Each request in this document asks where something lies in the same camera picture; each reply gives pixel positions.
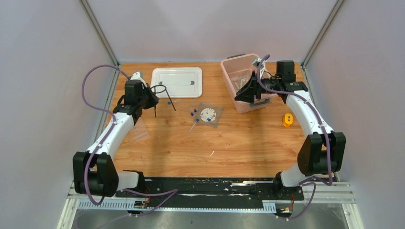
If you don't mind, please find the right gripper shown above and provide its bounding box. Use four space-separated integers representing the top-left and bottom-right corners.
234 71 280 103

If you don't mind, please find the white clay triangle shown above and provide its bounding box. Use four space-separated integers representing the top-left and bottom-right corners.
233 76 250 91

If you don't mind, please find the black metal tripod stand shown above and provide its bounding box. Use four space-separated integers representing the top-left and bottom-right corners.
150 84 177 118

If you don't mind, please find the clear test tube rack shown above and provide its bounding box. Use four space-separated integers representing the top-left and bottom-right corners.
130 118 150 142

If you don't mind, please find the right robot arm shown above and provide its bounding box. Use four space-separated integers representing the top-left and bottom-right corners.
235 58 346 199

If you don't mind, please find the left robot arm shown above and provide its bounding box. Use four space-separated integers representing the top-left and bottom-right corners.
73 79 159 197

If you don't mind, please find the pink plastic bin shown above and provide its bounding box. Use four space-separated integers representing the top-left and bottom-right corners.
220 53 277 114

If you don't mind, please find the white plastic lid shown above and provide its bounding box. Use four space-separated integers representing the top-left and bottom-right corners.
151 67 203 98

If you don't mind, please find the yellow plastic block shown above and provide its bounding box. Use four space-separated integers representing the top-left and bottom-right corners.
282 113 294 127

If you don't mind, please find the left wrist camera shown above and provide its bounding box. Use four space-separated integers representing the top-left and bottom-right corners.
130 71 147 87

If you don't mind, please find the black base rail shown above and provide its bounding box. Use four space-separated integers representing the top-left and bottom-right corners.
115 177 304 209

